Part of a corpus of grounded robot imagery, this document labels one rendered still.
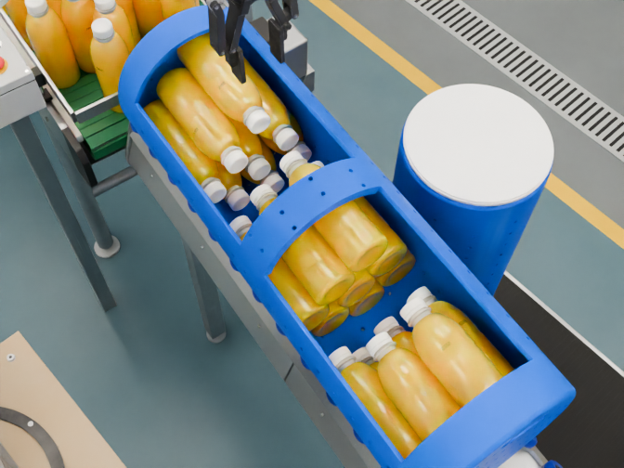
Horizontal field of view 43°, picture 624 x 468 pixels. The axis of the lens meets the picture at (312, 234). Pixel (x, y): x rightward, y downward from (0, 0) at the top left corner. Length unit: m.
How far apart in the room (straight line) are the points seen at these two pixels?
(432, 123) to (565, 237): 1.25
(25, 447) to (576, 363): 1.53
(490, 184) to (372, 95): 1.50
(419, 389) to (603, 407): 1.24
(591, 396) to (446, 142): 1.04
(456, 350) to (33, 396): 0.66
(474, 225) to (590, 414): 0.94
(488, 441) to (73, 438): 0.62
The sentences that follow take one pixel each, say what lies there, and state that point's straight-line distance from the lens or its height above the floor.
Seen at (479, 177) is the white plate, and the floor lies 1.04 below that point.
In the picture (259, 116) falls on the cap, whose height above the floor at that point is 1.19.
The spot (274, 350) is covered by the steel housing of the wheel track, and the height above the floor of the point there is 0.87.
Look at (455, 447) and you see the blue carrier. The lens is 1.07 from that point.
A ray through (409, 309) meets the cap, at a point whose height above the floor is 1.18.
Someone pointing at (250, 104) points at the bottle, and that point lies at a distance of 1.34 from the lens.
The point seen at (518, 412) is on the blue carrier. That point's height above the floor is 1.23.
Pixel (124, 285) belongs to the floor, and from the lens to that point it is 2.55.
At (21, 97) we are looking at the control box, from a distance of 1.61.
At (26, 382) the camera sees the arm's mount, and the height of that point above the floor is 1.01.
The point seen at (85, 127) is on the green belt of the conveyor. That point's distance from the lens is 1.74.
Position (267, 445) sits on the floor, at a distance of 2.31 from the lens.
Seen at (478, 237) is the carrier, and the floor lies 0.92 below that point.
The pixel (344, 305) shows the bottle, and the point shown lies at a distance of 1.29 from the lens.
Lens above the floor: 2.22
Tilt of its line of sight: 60 degrees down
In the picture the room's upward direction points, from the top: 1 degrees clockwise
